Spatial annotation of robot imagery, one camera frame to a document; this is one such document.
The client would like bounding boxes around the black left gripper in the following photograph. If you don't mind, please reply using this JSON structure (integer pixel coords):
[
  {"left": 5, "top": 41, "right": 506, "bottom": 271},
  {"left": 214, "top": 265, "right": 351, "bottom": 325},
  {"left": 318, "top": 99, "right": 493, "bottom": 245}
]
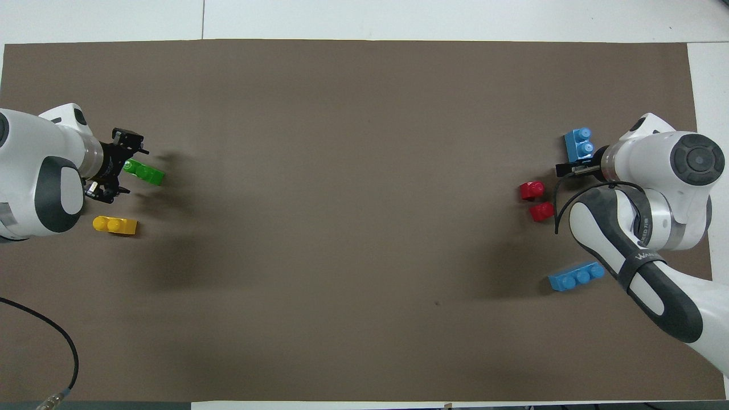
[{"left": 85, "top": 129, "right": 150, "bottom": 204}]

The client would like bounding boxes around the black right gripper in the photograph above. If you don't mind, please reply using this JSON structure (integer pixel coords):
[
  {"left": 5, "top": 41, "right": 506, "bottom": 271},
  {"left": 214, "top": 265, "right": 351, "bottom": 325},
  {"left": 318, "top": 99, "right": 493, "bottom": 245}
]
[{"left": 556, "top": 145, "right": 611, "bottom": 177}]

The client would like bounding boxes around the blue toy building block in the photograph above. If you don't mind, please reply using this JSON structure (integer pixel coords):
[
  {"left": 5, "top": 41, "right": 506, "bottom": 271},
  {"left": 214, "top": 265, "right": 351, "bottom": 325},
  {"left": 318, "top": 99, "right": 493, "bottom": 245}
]
[
  {"left": 563, "top": 127, "right": 595, "bottom": 163},
  {"left": 547, "top": 261, "right": 605, "bottom": 293}
]

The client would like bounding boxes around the green toy building block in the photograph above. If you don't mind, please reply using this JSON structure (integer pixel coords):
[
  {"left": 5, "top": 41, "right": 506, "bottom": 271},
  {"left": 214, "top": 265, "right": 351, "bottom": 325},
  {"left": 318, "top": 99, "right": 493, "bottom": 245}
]
[{"left": 124, "top": 159, "right": 166, "bottom": 187}]

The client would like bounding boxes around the yellow toy building block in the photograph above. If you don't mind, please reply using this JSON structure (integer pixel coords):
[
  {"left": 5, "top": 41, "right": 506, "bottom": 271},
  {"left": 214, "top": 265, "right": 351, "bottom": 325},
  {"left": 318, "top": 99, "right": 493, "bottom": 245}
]
[{"left": 92, "top": 215, "right": 138, "bottom": 236}]

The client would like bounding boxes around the brown table mat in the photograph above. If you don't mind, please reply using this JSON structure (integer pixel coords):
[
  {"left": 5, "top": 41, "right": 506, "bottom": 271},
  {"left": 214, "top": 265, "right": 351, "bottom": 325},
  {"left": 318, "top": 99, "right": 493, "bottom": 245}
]
[{"left": 0, "top": 39, "right": 727, "bottom": 403}]

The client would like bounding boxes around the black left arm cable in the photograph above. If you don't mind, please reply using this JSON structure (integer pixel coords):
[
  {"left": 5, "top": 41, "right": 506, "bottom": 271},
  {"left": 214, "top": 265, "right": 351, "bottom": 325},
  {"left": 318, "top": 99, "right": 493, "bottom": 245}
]
[{"left": 0, "top": 296, "right": 79, "bottom": 410}]

